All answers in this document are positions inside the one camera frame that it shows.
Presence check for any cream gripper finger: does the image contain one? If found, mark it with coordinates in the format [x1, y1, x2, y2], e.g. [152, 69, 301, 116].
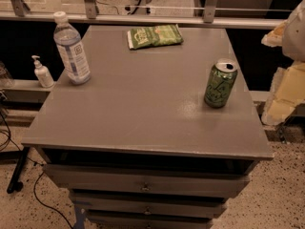
[261, 20, 287, 48]
[261, 61, 305, 126]

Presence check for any clear blue-label water bottle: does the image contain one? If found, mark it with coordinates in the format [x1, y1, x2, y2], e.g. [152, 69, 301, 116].
[53, 11, 91, 85]

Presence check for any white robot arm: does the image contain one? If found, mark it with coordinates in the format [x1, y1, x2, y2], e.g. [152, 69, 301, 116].
[261, 0, 305, 126]

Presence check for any white pump dispenser bottle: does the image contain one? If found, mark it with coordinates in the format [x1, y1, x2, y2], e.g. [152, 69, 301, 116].
[31, 55, 54, 88]

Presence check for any green soda can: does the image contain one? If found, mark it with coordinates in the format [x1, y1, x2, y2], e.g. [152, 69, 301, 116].
[204, 58, 238, 108]

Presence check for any green snack bag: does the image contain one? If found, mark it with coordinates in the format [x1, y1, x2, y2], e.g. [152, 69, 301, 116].
[127, 25, 184, 50]

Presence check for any grey drawer cabinet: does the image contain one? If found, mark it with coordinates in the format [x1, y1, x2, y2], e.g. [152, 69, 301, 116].
[21, 24, 275, 229]

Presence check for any top grey drawer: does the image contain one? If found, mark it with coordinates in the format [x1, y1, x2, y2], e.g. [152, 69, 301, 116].
[44, 164, 250, 198]

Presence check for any grey drawer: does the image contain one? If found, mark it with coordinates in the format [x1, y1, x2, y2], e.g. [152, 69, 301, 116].
[87, 211, 213, 229]
[44, 164, 250, 198]
[70, 192, 227, 219]

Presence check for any middle grey drawer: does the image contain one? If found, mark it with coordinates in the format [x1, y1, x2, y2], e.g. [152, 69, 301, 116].
[70, 192, 227, 219]

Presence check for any bottom grey drawer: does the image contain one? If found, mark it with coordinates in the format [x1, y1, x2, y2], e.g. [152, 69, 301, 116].
[87, 211, 213, 229]

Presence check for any black stand leg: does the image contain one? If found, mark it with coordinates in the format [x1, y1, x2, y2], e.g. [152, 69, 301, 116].
[7, 147, 30, 194]

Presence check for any metal railing frame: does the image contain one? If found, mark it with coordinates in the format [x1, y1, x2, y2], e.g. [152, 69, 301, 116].
[0, 0, 305, 31]

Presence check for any black floor cable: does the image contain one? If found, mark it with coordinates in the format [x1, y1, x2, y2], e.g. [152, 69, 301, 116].
[32, 171, 74, 229]

